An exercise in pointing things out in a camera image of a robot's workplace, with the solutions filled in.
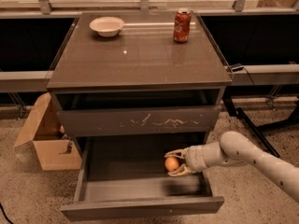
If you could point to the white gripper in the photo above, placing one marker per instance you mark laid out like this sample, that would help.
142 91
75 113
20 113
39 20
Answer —
194 160

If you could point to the black metal stand leg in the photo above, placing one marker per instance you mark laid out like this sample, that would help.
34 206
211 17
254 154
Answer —
240 114

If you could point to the open grey middle drawer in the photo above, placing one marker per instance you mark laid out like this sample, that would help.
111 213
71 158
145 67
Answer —
124 176

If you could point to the red soda can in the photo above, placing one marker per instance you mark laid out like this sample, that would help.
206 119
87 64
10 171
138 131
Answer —
182 25

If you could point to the scratched grey top drawer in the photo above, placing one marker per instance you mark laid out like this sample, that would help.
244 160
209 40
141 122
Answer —
127 121

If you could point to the grey drawer cabinet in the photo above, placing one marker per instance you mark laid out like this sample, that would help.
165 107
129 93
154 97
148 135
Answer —
141 67

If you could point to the orange fruit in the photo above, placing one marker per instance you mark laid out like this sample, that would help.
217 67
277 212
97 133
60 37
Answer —
171 164

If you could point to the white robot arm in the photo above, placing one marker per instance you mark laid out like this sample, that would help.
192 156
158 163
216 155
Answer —
236 149

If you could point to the open cardboard box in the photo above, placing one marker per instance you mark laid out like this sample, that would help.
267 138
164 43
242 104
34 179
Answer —
55 151

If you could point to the white paper bowl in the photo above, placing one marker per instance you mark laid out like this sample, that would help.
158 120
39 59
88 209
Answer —
107 26

